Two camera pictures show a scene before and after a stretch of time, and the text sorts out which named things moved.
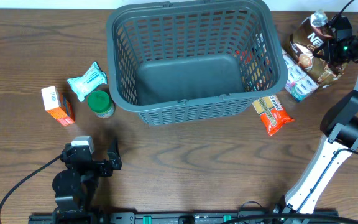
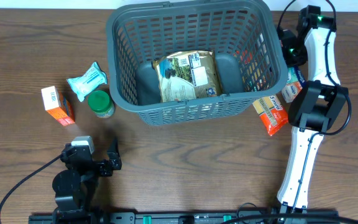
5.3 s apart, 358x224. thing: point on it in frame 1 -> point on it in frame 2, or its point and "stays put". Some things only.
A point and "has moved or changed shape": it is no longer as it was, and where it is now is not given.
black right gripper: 334,50 -> 286,42
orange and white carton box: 58,106 stays put
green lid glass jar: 100,103 stays put
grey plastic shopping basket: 187,61 stays put
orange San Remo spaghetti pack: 270,111 stays put
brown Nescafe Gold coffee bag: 312,31 has moved or changed shape
